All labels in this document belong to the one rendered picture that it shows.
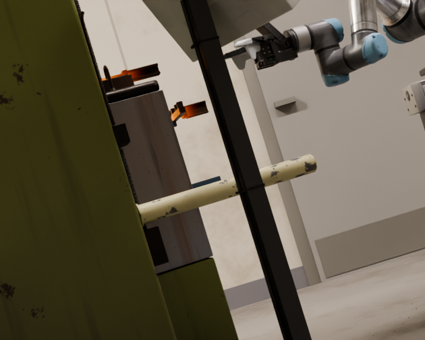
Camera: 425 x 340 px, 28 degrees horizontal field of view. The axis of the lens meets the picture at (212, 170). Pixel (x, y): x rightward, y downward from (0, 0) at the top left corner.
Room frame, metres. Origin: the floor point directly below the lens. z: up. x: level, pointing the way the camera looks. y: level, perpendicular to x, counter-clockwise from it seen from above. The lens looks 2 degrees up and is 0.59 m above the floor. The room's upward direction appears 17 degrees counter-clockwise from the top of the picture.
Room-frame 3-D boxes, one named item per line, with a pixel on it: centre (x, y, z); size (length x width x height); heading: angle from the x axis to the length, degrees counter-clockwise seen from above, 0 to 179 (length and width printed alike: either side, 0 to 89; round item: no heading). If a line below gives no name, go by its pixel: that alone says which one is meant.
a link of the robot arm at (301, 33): (2.44, -0.35, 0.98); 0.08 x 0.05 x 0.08; 15
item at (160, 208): (1.96, -0.02, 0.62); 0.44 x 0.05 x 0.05; 105
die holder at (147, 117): (2.27, 0.38, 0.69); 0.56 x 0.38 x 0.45; 105
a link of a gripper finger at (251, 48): (2.33, -0.20, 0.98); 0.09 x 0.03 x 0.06; 141
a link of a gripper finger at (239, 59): (2.45, -0.17, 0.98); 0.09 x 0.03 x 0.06; 69
